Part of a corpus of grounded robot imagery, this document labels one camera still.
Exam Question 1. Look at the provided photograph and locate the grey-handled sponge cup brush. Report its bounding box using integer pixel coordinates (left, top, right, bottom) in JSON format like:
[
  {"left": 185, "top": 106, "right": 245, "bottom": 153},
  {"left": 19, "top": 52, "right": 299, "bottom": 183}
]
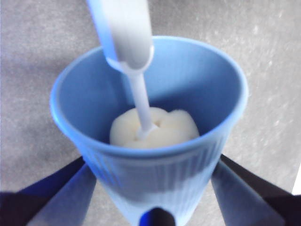
[{"left": 85, "top": 0, "right": 200, "bottom": 149}]

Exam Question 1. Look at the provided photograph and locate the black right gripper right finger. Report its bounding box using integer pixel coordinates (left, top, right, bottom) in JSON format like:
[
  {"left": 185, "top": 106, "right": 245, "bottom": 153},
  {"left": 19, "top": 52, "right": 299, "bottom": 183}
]
[{"left": 211, "top": 154, "right": 301, "bottom": 226}]

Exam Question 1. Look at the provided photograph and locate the blue ribbed plastic cup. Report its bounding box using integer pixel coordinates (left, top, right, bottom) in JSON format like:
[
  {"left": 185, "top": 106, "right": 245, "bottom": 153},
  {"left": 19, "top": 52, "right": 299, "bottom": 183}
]
[{"left": 49, "top": 35, "right": 249, "bottom": 226}]

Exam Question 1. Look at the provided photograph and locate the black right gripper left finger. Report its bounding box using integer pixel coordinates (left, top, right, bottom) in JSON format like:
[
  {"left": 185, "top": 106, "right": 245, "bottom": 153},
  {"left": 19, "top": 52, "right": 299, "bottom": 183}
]
[{"left": 0, "top": 156, "right": 97, "bottom": 226}]

